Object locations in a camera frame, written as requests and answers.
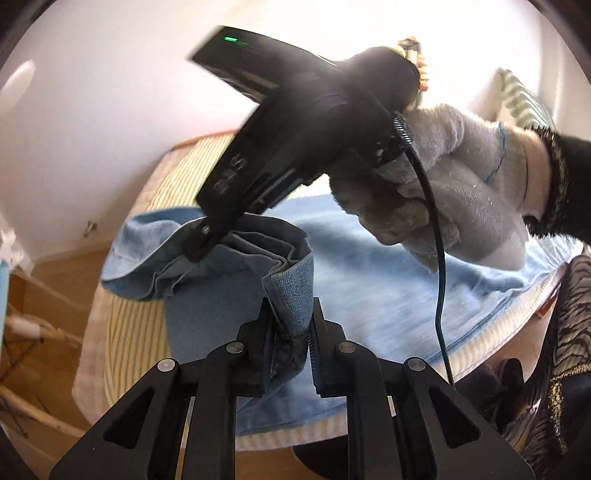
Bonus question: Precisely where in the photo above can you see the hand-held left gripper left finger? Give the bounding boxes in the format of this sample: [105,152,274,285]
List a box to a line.
[48,298,273,480]

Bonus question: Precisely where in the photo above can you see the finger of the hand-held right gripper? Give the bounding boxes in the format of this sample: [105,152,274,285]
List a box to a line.
[182,216,232,263]

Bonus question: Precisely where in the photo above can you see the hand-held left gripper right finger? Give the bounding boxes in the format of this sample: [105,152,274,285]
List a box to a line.
[310,298,532,480]

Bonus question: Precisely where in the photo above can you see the light blue denim pants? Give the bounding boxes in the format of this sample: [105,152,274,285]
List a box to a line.
[100,194,585,437]

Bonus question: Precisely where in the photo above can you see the person's right forearm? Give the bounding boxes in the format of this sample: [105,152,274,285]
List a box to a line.
[524,124,591,238]

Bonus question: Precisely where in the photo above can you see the person's right hand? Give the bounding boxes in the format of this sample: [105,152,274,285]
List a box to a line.
[329,104,543,273]

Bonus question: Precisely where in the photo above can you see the yellow striped blanket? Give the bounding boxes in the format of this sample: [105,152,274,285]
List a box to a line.
[104,134,573,450]

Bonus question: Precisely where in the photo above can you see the pale checked bed sheet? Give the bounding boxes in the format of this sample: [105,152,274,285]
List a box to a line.
[71,295,352,455]

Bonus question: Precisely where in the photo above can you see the pale wooden chair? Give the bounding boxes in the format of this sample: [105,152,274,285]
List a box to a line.
[0,265,90,439]

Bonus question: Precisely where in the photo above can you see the person's zebra print clothing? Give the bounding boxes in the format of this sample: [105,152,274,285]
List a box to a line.
[501,254,591,467]

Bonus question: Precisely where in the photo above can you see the green white patterned pillow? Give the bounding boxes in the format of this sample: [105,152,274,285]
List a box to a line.
[496,67,557,134]

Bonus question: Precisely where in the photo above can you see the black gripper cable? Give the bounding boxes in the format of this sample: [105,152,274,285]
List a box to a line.
[392,113,455,386]

